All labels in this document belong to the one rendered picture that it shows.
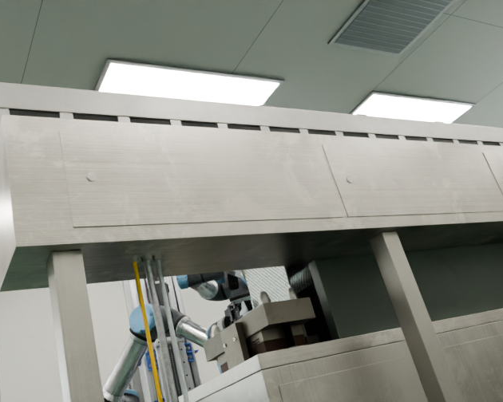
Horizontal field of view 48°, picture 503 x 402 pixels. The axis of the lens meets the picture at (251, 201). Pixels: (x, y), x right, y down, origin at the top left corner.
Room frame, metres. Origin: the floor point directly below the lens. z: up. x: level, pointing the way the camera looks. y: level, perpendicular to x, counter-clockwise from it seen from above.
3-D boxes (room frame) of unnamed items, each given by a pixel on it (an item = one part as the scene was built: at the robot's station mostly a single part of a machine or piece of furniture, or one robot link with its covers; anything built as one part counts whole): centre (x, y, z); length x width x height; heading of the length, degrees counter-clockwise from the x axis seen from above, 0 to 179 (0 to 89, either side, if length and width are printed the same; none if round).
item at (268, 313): (1.71, 0.10, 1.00); 0.40 x 0.16 x 0.06; 35
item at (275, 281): (1.81, 0.02, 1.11); 0.23 x 0.01 x 0.18; 35
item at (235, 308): (2.01, 0.16, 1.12); 0.12 x 0.08 x 0.09; 35
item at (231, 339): (1.64, 0.16, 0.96); 0.10 x 0.03 x 0.11; 35
